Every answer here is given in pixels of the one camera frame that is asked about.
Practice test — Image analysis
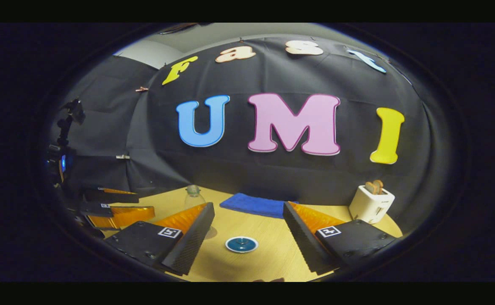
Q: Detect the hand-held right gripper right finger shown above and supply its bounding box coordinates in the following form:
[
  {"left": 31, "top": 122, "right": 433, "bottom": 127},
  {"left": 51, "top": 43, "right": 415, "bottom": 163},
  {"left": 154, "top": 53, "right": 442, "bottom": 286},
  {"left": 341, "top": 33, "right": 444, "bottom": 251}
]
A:
[{"left": 282, "top": 201, "right": 401, "bottom": 275}]

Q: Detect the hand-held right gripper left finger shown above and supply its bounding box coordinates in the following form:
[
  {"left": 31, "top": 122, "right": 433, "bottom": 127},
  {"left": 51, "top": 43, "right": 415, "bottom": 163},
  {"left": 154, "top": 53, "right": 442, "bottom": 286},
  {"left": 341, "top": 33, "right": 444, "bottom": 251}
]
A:
[{"left": 103, "top": 202, "right": 216, "bottom": 276}]

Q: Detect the clear plastic water bottle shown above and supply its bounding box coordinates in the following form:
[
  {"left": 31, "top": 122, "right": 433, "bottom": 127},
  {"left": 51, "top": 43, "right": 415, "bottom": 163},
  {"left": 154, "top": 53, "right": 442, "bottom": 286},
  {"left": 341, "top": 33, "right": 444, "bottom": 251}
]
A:
[{"left": 183, "top": 184, "right": 207, "bottom": 210}]

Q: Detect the white teacup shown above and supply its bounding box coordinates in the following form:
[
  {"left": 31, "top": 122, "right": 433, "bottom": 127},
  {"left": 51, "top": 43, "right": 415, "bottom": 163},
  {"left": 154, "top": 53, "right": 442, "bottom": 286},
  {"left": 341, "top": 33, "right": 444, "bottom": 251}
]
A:
[{"left": 225, "top": 236, "right": 259, "bottom": 255}]

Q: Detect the folded blue towel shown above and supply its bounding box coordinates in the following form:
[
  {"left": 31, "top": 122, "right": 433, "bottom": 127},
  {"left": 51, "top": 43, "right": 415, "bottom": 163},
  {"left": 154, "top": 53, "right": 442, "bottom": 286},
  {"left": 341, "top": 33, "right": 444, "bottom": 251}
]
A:
[{"left": 219, "top": 193, "right": 299, "bottom": 219}]

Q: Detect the white toaster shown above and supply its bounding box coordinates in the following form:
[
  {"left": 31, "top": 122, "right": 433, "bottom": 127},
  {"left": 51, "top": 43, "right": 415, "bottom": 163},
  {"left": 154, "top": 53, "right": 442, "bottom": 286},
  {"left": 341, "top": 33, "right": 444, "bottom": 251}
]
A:
[{"left": 348, "top": 185, "right": 395, "bottom": 225}]

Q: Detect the brown bread slice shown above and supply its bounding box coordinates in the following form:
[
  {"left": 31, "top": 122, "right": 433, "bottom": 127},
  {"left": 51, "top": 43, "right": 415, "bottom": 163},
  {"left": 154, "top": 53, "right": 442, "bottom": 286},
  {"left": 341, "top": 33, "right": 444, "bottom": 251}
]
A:
[{"left": 365, "top": 179, "right": 384, "bottom": 195}]

